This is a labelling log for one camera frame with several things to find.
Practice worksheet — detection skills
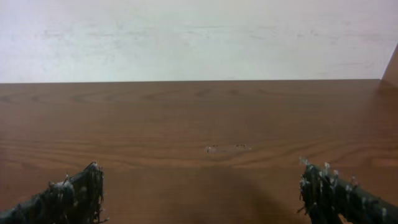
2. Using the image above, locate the clear tape residue strip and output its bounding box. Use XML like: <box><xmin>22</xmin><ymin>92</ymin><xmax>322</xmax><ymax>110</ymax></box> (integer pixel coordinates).
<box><xmin>204</xmin><ymin>144</ymin><xmax>252</xmax><ymax>153</ymax></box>

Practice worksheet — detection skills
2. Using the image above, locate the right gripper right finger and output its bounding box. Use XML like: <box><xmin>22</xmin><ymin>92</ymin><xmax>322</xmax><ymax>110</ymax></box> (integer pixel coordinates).
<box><xmin>297</xmin><ymin>158</ymin><xmax>397</xmax><ymax>224</ymax></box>

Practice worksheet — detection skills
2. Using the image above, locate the cardboard side panel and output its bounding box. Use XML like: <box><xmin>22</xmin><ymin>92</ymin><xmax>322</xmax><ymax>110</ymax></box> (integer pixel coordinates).
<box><xmin>381</xmin><ymin>45</ymin><xmax>398</xmax><ymax>88</ymax></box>

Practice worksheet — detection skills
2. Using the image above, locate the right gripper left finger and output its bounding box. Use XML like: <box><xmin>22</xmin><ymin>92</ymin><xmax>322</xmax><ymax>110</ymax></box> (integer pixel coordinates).
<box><xmin>1</xmin><ymin>162</ymin><xmax>109</xmax><ymax>224</ymax></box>

